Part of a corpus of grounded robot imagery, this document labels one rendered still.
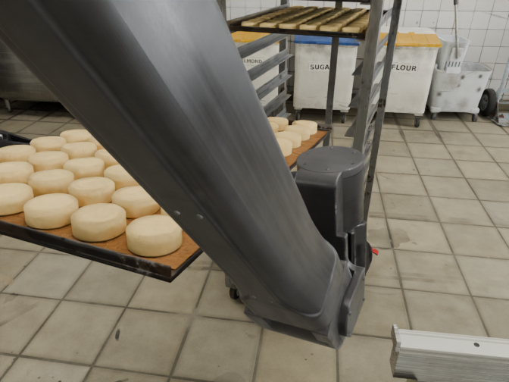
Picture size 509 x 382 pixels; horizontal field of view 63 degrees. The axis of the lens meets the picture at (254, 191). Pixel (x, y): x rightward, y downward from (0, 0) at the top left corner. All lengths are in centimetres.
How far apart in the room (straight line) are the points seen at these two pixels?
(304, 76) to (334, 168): 346
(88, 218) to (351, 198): 24
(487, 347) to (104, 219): 48
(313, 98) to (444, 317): 240
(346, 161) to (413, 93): 355
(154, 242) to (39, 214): 13
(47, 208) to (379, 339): 154
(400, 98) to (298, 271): 367
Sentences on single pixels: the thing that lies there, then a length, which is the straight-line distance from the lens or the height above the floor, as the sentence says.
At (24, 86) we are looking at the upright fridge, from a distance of 443.
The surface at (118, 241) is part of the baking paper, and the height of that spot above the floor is 109.
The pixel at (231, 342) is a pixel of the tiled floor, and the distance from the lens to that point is 174.
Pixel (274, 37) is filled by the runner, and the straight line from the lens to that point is 175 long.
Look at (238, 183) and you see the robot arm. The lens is 17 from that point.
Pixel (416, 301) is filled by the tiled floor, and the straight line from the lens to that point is 202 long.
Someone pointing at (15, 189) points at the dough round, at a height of 111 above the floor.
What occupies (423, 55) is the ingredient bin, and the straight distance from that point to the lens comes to 382.
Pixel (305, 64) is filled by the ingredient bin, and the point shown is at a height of 52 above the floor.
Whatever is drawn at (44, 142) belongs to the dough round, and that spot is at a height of 108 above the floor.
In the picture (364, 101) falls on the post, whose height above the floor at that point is 97.
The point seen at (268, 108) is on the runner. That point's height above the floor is 77.
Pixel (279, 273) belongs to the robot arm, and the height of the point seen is 117.
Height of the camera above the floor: 132
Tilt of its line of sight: 29 degrees down
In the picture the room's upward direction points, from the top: straight up
